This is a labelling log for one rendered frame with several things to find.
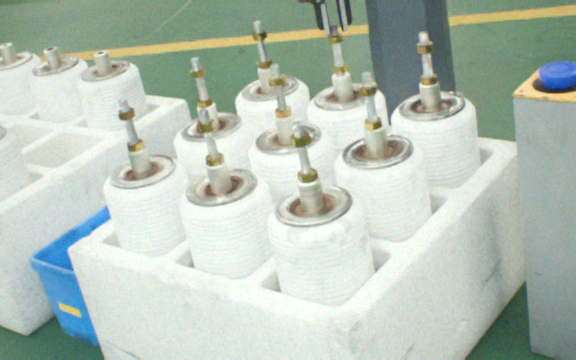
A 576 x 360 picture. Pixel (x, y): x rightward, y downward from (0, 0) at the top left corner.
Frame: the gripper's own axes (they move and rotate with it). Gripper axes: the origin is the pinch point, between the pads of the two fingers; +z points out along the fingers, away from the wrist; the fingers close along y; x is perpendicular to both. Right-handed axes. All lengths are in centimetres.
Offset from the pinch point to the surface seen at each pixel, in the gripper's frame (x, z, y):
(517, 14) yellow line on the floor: 90, 36, 49
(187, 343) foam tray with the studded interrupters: -21.6, 25.7, -23.1
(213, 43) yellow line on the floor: 113, 36, -20
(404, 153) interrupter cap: -18.7, 10.0, 3.3
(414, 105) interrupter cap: -6.9, 10.1, 6.9
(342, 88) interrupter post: -1.1, 8.7, -0.4
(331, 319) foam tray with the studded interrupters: -34.2, 17.3, -7.6
